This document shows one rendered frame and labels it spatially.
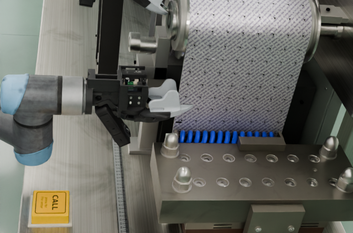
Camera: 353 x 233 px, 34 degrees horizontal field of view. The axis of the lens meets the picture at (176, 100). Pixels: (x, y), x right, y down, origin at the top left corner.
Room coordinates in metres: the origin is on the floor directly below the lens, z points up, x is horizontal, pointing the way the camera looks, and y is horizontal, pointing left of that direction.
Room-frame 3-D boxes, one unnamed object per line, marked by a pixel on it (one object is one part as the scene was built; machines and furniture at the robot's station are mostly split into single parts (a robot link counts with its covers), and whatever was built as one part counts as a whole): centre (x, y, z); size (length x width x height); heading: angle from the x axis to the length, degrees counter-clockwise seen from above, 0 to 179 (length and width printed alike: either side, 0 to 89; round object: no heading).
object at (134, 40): (1.01, 0.10, 1.18); 0.04 x 0.02 x 0.04; 13
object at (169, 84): (0.95, 0.02, 1.11); 0.09 x 0.03 x 0.06; 104
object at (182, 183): (0.78, -0.03, 1.05); 0.04 x 0.04 x 0.04
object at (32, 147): (0.88, 0.28, 1.01); 0.11 x 0.08 x 0.11; 66
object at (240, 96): (0.97, -0.12, 1.11); 0.23 x 0.01 x 0.18; 103
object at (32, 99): (0.88, 0.27, 1.11); 0.11 x 0.08 x 0.09; 103
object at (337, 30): (1.06, -0.27, 1.25); 0.07 x 0.04 x 0.04; 103
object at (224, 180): (0.86, -0.18, 1.00); 0.40 x 0.16 x 0.06; 103
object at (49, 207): (0.79, 0.21, 0.91); 0.07 x 0.07 x 0.02; 13
